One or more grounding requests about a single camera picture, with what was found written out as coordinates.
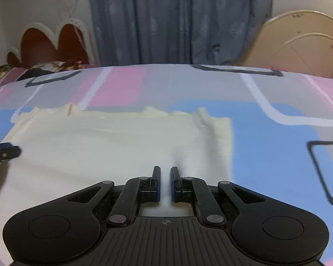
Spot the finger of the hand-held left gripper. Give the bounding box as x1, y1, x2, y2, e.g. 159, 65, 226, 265
0, 143, 21, 170

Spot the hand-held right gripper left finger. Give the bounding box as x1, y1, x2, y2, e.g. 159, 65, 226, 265
55, 166, 162, 227

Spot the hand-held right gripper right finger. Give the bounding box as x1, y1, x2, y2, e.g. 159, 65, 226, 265
170, 166, 278, 227

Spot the white knitted sweater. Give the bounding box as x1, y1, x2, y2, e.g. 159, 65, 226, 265
0, 106, 234, 258

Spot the striped pink pillow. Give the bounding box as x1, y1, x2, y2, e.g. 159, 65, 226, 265
0, 66, 31, 90

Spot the dark cloth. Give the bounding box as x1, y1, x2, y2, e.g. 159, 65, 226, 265
18, 68, 60, 81

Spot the patterned pink grey bedsheet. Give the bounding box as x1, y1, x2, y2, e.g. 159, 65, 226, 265
0, 64, 333, 266

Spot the floral dark pillow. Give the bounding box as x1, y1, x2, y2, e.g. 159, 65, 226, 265
30, 57, 90, 72

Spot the brown headboard with white trim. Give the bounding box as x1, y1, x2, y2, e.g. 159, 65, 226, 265
6, 17, 100, 70

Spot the blue grey curtain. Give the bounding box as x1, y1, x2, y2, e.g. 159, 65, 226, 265
87, 0, 184, 66
179, 0, 276, 65

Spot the cream wooden headboard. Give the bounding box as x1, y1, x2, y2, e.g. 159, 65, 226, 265
243, 10, 333, 83

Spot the white charging cable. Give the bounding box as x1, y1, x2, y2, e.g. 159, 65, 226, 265
56, 0, 86, 50

